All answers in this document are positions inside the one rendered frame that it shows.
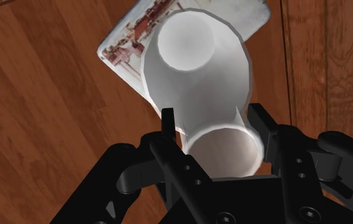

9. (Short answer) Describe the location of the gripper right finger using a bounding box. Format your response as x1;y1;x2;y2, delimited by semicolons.
246;103;353;222

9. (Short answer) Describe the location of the white cup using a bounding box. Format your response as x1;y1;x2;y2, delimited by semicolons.
140;8;265;179

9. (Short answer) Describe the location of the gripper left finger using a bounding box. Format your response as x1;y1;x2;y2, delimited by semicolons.
49;107;213;224

